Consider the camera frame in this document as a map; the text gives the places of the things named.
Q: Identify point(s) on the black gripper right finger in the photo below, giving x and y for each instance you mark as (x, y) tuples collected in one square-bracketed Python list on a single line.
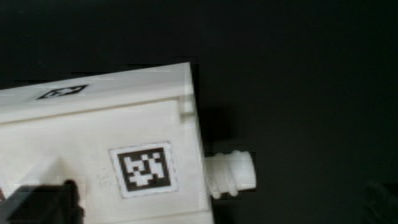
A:
[(380, 204)]

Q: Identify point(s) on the white door panel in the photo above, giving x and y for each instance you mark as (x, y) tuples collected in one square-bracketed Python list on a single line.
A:
[(105, 130)]

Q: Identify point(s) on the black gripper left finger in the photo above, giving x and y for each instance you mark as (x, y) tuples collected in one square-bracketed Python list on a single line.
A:
[(42, 204)]

